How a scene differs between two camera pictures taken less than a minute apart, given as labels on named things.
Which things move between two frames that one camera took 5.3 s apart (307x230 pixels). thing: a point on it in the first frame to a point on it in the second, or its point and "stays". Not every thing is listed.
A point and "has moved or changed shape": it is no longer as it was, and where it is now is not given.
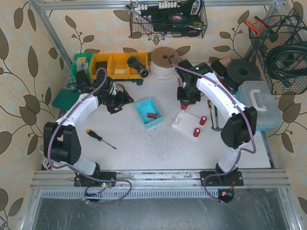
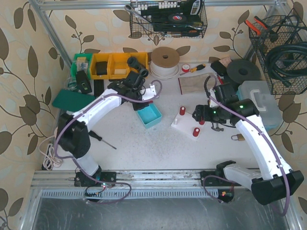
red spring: [196, 132] stays
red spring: [183, 107] has moved or changed shape
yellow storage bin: [118, 67] stays
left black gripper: [121, 101] to [140, 103]
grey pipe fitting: [133, 62] stays
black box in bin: [101, 73] stays
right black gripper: [188, 97] to [199, 114]
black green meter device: [82, 79] stays
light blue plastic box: [148, 112] stays
